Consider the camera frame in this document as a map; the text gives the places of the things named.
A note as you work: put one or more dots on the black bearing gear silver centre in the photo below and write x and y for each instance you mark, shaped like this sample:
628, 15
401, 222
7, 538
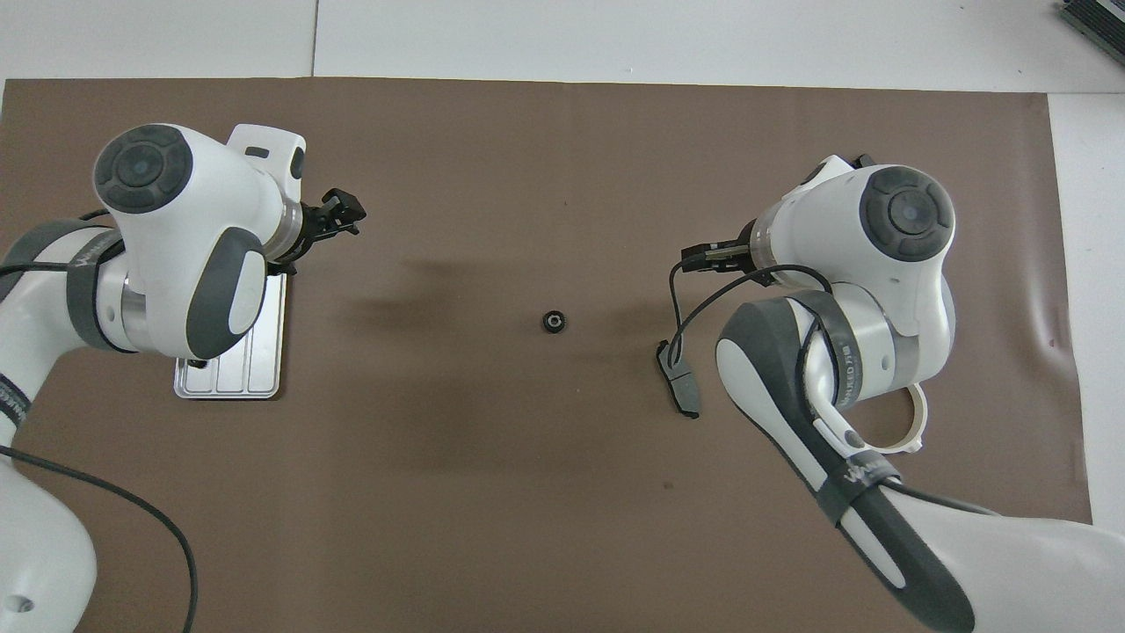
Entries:
553, 322

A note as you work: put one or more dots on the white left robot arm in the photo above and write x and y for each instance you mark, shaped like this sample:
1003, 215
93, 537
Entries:
176, 229

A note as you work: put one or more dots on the silver ribbed metal tray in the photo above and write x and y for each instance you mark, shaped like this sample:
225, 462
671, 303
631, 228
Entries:
264, 369

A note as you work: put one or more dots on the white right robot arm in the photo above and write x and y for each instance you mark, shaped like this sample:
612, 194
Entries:
879, 264

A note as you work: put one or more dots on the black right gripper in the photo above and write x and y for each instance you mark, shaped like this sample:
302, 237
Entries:
749, 248

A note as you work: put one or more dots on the long curved grey brake pad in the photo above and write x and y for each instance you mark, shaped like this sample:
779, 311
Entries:
687, 393

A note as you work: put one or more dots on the dark grey finned device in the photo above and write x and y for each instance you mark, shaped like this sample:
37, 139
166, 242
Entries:
1099, 22

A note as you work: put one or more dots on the brown paper table mat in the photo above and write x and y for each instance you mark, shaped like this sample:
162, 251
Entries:
527, 483

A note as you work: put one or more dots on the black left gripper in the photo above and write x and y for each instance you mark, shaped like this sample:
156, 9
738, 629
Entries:
309, 230

